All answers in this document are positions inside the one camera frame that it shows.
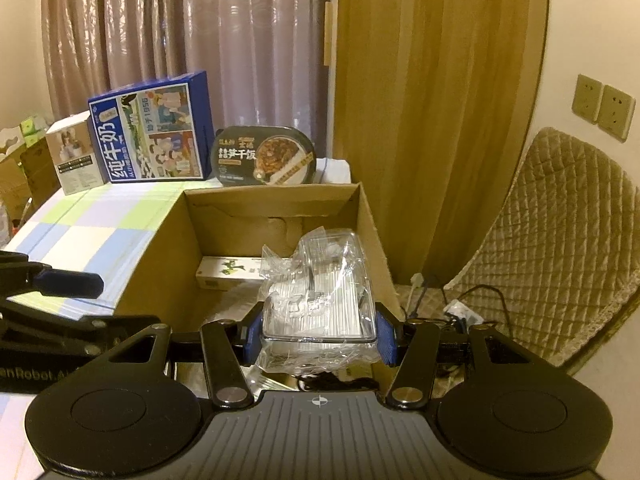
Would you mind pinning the chair with quilted cover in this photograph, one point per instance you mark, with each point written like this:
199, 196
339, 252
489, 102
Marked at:
560, 250

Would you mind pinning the beige wall outlet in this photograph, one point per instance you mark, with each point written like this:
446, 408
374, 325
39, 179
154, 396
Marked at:
586, 99
616, 112

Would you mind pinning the brown cardboard carton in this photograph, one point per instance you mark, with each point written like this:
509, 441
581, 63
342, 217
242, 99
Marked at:
37, 175

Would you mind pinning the checked cloth desktop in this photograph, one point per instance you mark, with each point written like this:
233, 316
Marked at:
100, 240

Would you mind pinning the black instant rice bowl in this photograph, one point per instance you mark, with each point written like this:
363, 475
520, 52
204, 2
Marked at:
265, 157

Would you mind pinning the white power strip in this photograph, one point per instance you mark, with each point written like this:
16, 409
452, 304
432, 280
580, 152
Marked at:
462, 312

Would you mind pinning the beige curtain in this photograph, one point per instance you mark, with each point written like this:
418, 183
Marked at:
175, 20

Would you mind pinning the white cutout cardboard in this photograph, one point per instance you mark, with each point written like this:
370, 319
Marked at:
10, 140

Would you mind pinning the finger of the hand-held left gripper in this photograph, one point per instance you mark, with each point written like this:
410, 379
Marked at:
75, 332
70, 284

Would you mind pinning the blue milk carton box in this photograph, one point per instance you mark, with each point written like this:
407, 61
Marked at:
150, 130

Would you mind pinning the white folded cloth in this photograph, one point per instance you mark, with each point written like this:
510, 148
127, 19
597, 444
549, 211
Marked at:
334, 170

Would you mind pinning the yellow wall strip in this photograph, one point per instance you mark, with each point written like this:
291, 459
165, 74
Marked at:
328, 35

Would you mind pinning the clear plastic box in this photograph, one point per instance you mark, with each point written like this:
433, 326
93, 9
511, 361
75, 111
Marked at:
320, 310

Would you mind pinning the white box with photo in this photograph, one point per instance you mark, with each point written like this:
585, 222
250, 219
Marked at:
75, 160

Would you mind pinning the stack of green packets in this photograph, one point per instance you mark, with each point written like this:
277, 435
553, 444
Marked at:
32, 130

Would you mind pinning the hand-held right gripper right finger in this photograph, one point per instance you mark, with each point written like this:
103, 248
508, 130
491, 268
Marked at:
386, 340

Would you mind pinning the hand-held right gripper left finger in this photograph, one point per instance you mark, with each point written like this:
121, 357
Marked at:
255, 332

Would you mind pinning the white floor plug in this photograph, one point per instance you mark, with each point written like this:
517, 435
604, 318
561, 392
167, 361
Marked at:
417, 285

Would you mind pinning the small white medicine box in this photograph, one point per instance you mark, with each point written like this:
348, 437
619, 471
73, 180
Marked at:
225, 272

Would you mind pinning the brown cardboard box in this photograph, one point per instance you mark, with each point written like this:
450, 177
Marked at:
160, 260

